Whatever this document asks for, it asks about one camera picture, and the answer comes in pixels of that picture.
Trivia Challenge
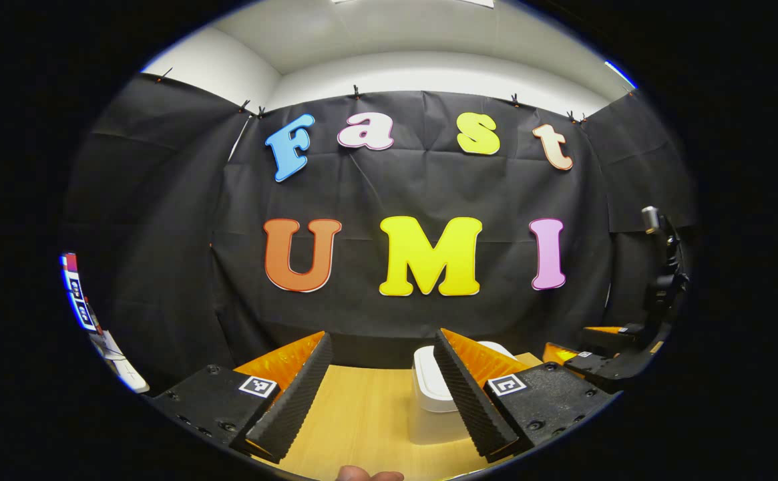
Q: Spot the white side table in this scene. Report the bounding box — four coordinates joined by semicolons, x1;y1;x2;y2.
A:
91;331;151;395

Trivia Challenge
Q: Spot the black backdrop cloth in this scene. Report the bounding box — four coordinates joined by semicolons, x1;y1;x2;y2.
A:
61;73;697;395

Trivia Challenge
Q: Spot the white desktop garbage bin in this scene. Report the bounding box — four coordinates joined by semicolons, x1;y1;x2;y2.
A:
410;341;518;445

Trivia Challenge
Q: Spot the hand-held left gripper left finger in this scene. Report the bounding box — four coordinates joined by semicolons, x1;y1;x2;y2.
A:
150;330;334;464

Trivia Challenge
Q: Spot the wooden desktop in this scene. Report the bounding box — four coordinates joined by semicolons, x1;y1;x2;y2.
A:
253;352;546;481

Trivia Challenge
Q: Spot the computer monitor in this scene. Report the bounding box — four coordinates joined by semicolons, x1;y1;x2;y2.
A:
60;253;102;335

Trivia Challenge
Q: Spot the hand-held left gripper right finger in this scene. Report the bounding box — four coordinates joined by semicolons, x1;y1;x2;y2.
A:
432;327;618;464

